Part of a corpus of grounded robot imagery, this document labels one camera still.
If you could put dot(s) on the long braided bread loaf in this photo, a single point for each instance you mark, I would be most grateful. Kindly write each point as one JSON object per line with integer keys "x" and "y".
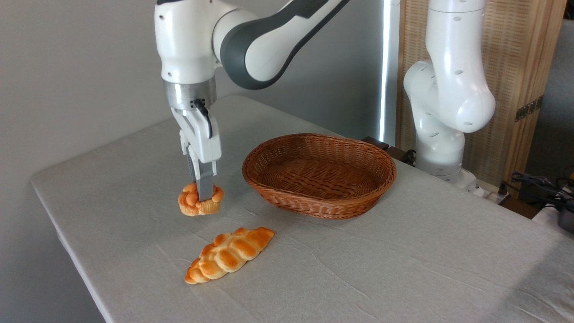
{"x": 228, "y": 255}

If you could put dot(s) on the round knotted bread roll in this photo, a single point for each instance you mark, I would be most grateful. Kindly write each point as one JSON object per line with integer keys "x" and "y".
{"x": 190, "y": 204}

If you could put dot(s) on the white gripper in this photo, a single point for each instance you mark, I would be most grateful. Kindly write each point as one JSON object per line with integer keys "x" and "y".
{"x": 204, "y": 143}

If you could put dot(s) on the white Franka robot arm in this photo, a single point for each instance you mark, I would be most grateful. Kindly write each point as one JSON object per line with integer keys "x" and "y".
{"x": 188, "y": 40}

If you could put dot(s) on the white vertical light strip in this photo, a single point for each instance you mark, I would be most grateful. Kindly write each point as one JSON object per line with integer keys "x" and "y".
{"x": 389, "y": 67}

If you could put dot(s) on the grey tablecloth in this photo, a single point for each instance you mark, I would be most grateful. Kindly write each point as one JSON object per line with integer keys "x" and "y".
{"x": 403, "y": 269}

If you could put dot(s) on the brown woven wicker basket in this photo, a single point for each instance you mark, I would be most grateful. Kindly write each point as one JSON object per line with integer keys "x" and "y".
{"x": 350, "y": 197}

